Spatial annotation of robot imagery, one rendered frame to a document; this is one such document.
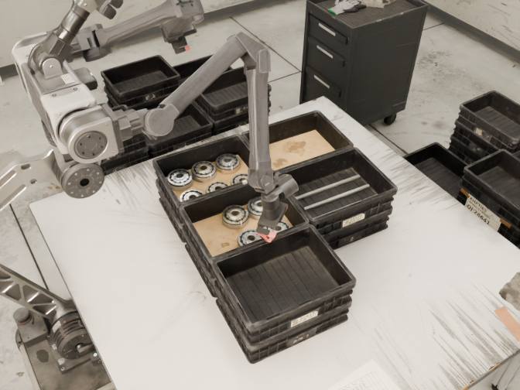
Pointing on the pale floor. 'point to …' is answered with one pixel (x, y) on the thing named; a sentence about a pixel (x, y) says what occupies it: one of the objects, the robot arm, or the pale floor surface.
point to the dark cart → (361, 57)
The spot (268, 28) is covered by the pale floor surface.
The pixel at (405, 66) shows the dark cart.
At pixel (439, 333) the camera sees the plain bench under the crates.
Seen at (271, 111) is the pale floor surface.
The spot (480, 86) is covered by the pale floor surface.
